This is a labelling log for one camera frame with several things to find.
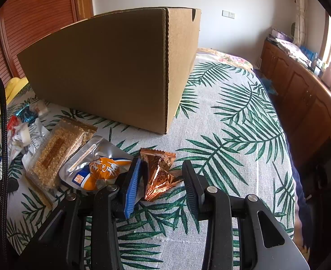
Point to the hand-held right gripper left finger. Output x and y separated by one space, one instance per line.
133 187

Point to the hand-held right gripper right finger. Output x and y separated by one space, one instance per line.
190 187

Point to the copper foil snack packet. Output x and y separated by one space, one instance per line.
157 171

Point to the silver orange snack packet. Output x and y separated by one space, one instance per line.
98 167

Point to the white printed snack packet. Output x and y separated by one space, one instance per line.
38 139

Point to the blue foil candy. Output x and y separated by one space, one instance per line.
26 115

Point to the clear sesame bar packet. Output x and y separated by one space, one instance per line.
55 152
90 133

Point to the cardboard box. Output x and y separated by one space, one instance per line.
98 70

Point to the red white candy wrapper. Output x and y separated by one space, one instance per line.
16 130

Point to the leaf print blanket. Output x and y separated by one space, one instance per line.
224 146

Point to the small white snack wrapper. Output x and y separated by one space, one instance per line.
38 109

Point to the yellow plush toy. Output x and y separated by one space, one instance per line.
16 85

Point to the dark blue cloth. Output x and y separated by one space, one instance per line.
301 202

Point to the blue plastic bag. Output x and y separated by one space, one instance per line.
269 87

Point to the floral blanket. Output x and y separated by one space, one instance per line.
227 59

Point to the wooden cabinet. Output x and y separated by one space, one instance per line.
294 95

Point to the brown slatted wooden panel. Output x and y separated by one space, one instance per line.
33 19

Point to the folded floral cloth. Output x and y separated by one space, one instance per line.
289 49

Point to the purple box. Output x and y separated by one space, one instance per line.
279 35

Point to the pink container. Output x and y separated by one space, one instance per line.
327 74

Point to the blue packs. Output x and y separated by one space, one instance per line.
309 52

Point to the patterned curtain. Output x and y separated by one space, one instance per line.
300 17

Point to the white wall socket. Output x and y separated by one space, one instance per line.
228 14

